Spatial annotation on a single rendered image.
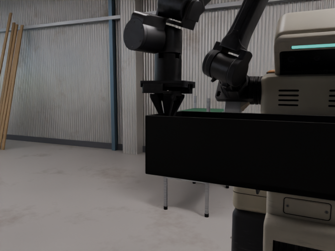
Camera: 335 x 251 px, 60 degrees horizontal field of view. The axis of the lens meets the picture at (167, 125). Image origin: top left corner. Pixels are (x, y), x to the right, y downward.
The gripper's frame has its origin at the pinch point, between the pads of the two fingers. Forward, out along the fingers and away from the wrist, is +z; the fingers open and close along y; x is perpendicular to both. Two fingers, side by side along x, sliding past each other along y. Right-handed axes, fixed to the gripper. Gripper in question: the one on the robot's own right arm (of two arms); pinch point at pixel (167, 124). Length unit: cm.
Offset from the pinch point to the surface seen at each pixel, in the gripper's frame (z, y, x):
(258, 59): -62, -44, 418
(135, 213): 108, -114, 171
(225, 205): 106, -42, 228
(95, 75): -40, -351, 405
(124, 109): 23, -270, 386
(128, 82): -26, -261, 385
